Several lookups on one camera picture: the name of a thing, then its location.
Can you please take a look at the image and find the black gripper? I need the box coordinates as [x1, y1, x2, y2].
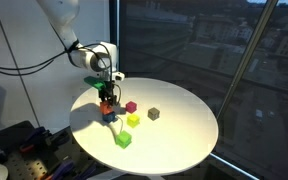
[98, 81, 118, 107]

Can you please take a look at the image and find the orange block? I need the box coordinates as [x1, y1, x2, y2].
[99, 101, 115, 116]

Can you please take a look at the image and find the blue block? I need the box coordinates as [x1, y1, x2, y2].
[102, 111, 118, 124]

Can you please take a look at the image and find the magenta block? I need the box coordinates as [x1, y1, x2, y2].
[125, 100, 138, 114]

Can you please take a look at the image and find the yellow block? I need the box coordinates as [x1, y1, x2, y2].
[126, 113, 141, 129]

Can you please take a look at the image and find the green block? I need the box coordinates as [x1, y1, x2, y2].
[115, 130, 133, 150]

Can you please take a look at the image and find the grey block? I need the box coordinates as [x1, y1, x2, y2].
[147, 106, 161, 122]

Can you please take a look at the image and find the perforated pegboard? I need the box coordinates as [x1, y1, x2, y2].
[8, 156, 49, 180]

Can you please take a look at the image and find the black tool cart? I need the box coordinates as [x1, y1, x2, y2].
[0, 119, 100, 180]

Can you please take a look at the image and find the grey diagonal metal pole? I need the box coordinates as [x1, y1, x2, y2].
[216, 0, 280, 120]

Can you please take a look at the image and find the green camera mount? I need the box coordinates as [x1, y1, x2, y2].
[83, 75, 107, 91]

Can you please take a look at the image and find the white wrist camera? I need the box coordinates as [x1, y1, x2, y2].
[113, 71, 124, 82]

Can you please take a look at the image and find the dark vertical window frame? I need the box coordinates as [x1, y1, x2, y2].
[108, 0, 121, 80]

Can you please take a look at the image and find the purple handled tool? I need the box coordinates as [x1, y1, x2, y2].
[50, 159, 97, 180]

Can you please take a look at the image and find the orange clamp handle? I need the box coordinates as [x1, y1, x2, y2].
[19, 143, 36, 153]

